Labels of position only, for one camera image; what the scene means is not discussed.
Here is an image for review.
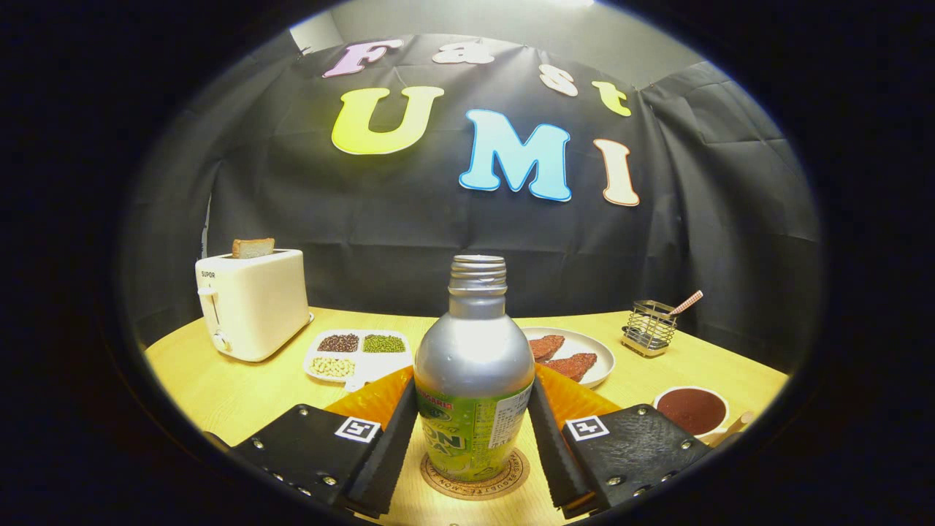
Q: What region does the wire mesh holder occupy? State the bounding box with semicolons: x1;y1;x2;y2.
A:
622;300;679;357

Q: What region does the white divided dish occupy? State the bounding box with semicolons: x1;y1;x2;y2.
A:
303;329;413;392

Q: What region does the wooden table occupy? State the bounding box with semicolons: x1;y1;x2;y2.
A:
144;307;791;526

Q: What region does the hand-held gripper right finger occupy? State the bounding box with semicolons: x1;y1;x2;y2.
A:
527;363;713;519

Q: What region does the white round plate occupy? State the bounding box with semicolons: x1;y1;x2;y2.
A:
520;327;617;389

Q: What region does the white toaster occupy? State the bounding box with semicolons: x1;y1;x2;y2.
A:
194;248;315;363

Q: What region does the pink striped straw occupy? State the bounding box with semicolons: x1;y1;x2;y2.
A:
666;290;704;317

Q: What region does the silver bottle green label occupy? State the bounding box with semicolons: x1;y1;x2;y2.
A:
413;254;536;483

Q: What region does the round cork coaster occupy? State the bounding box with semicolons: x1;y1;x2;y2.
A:
420;447;532;501

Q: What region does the pile of pale beans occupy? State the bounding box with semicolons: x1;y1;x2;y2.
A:
310;356;356;378

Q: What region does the black backdrop cloth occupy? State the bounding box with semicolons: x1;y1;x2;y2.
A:
121;33;823;373

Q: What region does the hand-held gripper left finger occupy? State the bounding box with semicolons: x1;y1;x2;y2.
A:
230;365;419;519

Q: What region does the white cup wooden handle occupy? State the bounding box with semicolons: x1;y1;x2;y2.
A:
652;385;755;448

